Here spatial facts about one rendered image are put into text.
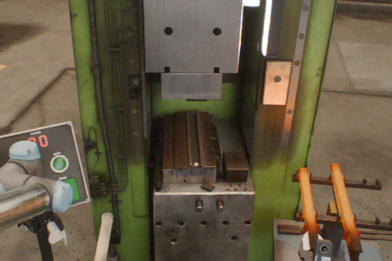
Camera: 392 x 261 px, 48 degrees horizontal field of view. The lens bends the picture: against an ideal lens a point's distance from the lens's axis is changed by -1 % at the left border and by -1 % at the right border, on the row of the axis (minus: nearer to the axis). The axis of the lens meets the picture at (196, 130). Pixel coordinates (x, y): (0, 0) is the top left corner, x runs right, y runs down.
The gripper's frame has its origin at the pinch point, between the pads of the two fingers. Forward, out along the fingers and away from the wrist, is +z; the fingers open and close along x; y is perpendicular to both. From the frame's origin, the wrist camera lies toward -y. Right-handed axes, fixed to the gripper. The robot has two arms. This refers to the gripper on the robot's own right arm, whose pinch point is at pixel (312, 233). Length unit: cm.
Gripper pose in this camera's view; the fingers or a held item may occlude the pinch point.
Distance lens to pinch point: 140.4
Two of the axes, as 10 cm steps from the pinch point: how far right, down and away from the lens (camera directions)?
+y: -0.3, 8.5, 5.2
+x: 9.9, 0.9, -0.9
